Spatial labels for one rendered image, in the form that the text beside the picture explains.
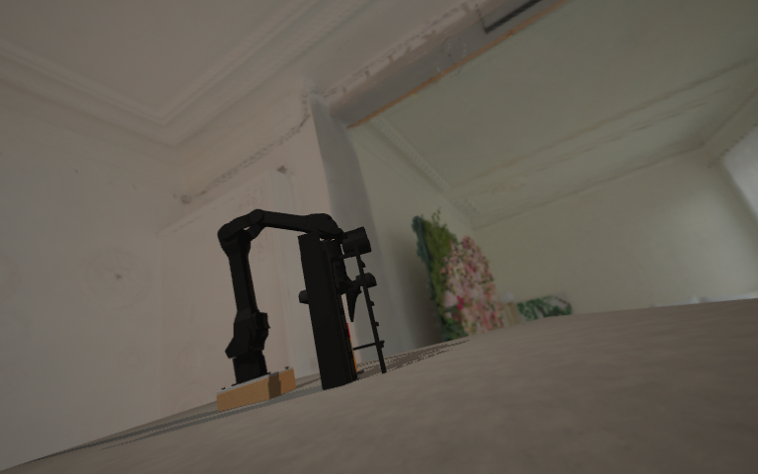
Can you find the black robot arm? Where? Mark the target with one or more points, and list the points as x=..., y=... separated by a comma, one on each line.
x=251, y=325

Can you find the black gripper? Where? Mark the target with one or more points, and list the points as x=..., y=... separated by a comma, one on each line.
x=353, y=287

